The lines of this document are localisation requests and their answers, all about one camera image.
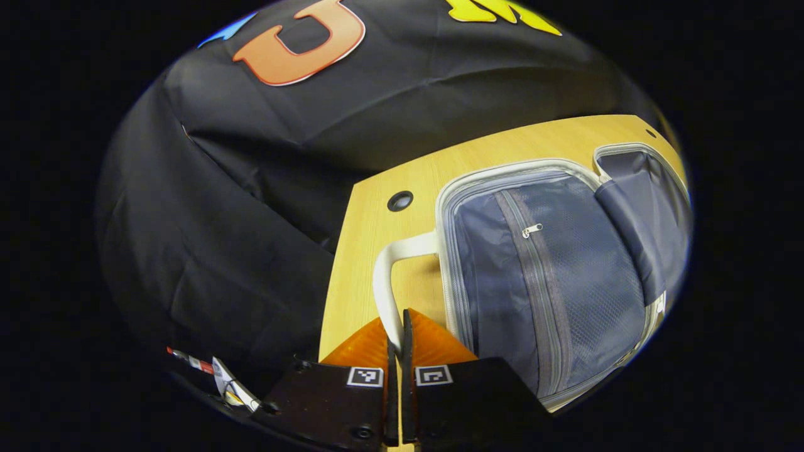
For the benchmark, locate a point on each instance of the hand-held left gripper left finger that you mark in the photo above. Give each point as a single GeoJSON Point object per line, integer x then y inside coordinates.
{"type": "Point", "coordinates": [391, 402]}

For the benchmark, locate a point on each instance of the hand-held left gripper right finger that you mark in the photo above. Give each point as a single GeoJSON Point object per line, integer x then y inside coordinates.
{"type": "Point", "coordinates": [408, 402]}

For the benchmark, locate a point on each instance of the white suitcase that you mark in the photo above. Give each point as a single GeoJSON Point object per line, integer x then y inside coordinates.
{"type": "Point", "coordinates": [565, 282]}

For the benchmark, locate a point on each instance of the white paper sheet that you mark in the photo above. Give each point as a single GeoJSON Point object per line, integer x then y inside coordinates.
{"type": "Point", "coordinates": [235, 386]}

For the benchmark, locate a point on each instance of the black table grommet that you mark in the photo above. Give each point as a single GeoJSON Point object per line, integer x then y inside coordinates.
{"type": "Point", "coordinates": [400, 201]}

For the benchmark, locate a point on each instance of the red capped small bottle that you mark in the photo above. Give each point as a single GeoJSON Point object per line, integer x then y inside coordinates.
{"type": "Point", "coordinates": [191, 361]}

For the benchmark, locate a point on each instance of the black backdrop cloth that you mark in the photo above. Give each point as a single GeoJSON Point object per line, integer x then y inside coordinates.
{"type": "Point", "coordinates": [251, 188]}

